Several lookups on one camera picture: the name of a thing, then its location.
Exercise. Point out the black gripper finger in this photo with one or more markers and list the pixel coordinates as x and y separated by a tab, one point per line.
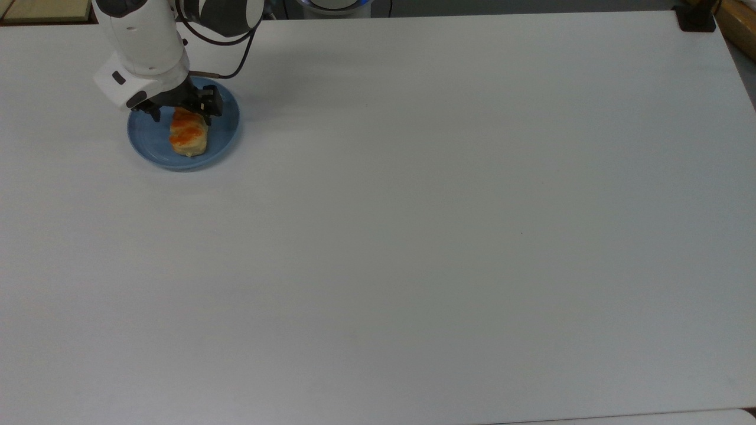
149	111
208	103

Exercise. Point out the dark robot gripper body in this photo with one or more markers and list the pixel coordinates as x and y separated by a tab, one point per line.
144	82

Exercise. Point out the orange-topped bread piece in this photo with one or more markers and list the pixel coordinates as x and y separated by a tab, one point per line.
189	134

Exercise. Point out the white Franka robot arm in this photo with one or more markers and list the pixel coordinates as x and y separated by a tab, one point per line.
144	29

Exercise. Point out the blue round plate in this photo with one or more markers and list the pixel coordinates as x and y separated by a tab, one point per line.
221	139

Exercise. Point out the yellowish flat board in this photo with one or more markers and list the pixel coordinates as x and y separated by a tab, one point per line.
44	10

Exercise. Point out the wooden board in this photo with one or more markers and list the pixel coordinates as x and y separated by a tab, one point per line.
739	26

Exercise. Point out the black stand base plate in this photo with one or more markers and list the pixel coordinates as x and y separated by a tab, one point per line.
697	19

